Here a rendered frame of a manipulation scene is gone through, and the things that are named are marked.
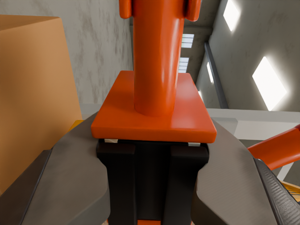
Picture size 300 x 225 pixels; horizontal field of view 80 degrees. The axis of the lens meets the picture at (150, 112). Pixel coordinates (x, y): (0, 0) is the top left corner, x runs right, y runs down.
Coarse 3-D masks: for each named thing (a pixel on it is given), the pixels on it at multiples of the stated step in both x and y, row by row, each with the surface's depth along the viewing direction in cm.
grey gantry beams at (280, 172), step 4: (288, 164) 254; (276, 168) 268; (280, 168) 260; (284, 168) 258; (288, 168) 257; (276, 172) 268; (280, 172) 262; (284, 172) 262; (276, 176) 267; (280, 176) 266; (284, 176) 266
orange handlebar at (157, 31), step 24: (120, 0) 6; (144, 0) 7; (168, 0) 6; (192, 0) 6; (144, 24) 7; (168, 24) 7; (144, 48) 7; (168, 48) 7; (144, 72) 8; (168, 72) 8; (144, 96) 9; (168, 96) 9
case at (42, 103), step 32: (0, 32) 15; (32, 32) 19; (0, 64) 15; (32, 64) 19; (64, 64) 26; (0, 96) 15; (32, 96) 19; (64, 96) 26; (0, 128) 15; (32, 128) 19; (64, 128) 26; (0, 160) 15; (32, 160) 19; (0, 192) 15
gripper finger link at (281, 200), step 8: (256, 160) 8; (264, 168) 8; (264, 176) 8; (272, 176) 8; (264, 184) 7; (272, 184) 7; (280, 184) 7; (272, 192) 7; (280, 192) 7; (288, 192) 7; (272, 200) 7; (280, 200) 7; (288, 200) 7; (272, 208) 6; (280, 208) 6; (288, 208) 6; (296, 208) 6; (280, 216) 6; (288, 216) 6; (296, 216) 6; (280, 224) 6; (288, 224) 6; (296, 224) 6
